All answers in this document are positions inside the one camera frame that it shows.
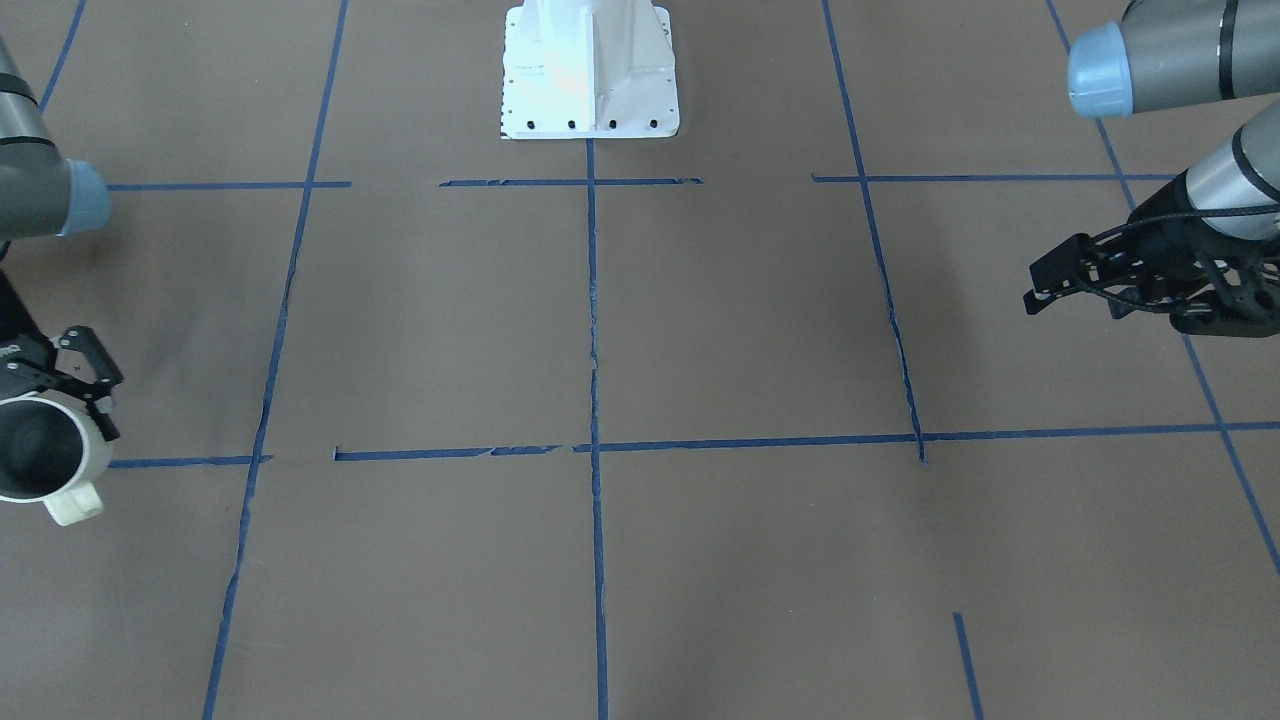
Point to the white ribbed HOME mug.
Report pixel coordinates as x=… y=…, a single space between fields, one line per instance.
x=52 y=454

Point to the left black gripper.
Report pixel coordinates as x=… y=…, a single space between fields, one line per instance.
x=1160 y=235

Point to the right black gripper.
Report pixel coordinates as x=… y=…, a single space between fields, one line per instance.
x=14 y=352

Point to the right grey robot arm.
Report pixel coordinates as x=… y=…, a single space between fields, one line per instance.
x=44 y=194

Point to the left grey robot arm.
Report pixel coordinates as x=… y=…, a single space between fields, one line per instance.
x=1163 y=55

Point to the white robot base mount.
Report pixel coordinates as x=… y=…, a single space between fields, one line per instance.
x=588 y=69

